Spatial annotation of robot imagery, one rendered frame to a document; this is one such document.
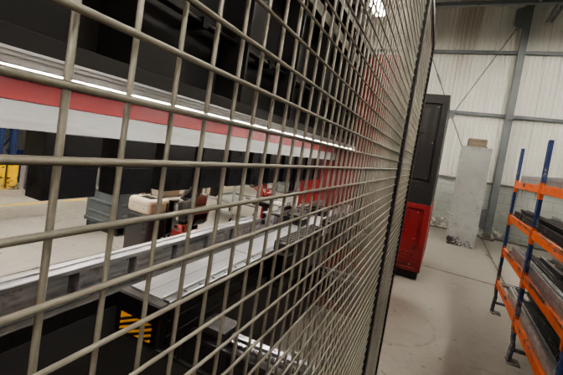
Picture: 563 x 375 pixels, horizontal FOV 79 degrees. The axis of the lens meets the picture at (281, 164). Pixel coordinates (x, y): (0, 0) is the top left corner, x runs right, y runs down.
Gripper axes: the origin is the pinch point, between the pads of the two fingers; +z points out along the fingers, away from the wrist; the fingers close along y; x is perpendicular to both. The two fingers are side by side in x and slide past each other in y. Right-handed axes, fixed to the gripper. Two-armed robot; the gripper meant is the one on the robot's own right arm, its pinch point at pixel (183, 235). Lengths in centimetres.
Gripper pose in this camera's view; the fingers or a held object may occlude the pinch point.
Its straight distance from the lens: 215.9
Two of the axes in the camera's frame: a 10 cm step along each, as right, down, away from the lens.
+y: 8.1, -1.1, -5.8
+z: 0.6, 9.9, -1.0
